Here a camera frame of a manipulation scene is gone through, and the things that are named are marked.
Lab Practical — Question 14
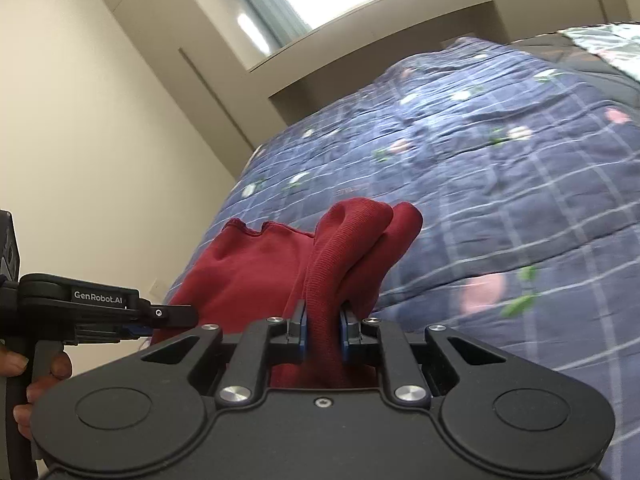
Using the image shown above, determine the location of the grey bed mattress sheet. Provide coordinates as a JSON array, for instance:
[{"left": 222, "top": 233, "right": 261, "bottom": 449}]
[{"left": 510, "top": 32, "right": 639, "bottom": 91}]

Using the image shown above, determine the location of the beige window bench cabinet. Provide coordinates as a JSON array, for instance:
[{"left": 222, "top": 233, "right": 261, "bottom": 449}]
[{"left": 250, "top": 0, "right": 602, "bottom": 124}]

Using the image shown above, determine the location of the light blue striped cloth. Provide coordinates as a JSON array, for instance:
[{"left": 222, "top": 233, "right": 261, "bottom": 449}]
[{"left": 560, "top": 23, "right": 640, "bottom": 81}]

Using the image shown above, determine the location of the dark red long-sleeve sweater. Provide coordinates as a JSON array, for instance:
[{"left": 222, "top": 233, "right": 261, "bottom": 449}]
[{"left": 170, "top": 197, "right": 423, "bottom": 389}]

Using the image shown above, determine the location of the blue plaid floral quilt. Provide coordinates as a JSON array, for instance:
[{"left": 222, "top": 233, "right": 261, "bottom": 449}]
[{"left": 164, "top": 34, "right": 640, "bottom": 480}]

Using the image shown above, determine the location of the white wall socket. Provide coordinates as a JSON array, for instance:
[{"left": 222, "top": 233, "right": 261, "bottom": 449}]
[{"left": 149, "top": 278, "right": 170, "bottom": 302}]

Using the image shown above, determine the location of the person's left hand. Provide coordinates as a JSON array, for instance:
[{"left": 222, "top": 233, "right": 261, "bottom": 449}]
[{"left": 0, "top": 341, "right": 74, "bottom": 441}]

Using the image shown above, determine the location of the beige left wardrobe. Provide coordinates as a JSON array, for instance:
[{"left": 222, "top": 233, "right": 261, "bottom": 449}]
[{"left": 103, "top": 0, "right": 285, "bottom": 177}]

